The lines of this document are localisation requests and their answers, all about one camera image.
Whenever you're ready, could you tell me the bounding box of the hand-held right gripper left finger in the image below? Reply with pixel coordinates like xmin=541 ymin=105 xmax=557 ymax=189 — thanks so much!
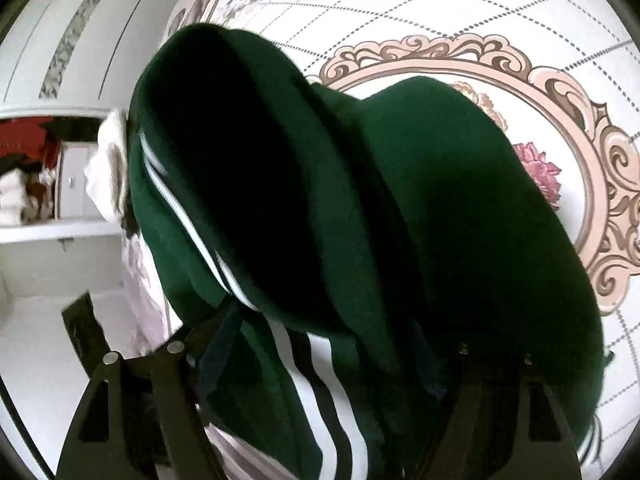
xmin=55 ymin=305 xmax=244 ymax=480

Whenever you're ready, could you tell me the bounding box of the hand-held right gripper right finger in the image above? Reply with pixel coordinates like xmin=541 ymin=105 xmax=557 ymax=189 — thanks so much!
xmin=407 ymin=317 xmax=577 ymax=480

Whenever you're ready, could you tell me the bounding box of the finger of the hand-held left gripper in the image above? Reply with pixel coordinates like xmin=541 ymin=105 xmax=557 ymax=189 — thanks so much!
xmin=62 ymin=289 xmax=110 ymax=362

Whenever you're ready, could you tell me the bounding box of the green varsity jacket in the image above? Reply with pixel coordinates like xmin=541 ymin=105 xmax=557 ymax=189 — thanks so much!
xmin=127 ymin=22 xmax=617 ymax=480

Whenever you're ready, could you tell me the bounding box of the bed with floral sheet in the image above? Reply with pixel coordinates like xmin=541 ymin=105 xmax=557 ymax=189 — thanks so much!
xmin=119 ymin=0 xmax=322 ymax=480

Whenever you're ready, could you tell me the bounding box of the white towel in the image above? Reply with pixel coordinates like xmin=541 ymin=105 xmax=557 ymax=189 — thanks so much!
xmin=83 ymin=107 xmax=134 ymax=224

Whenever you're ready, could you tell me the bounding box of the red hanging garment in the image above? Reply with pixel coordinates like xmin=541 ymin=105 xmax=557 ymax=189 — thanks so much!
xmin=0 ymin=117 xmax=57 ymax=162

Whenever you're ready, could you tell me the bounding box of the white wardrobe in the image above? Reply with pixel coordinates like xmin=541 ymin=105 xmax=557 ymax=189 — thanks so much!
xmin=0 ymin=0 xmax=182 ymax=112

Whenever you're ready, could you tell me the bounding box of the white floral mat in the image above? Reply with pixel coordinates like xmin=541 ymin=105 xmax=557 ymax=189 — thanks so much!
xmin=160 ymin=0 xmax=640 ymax=480

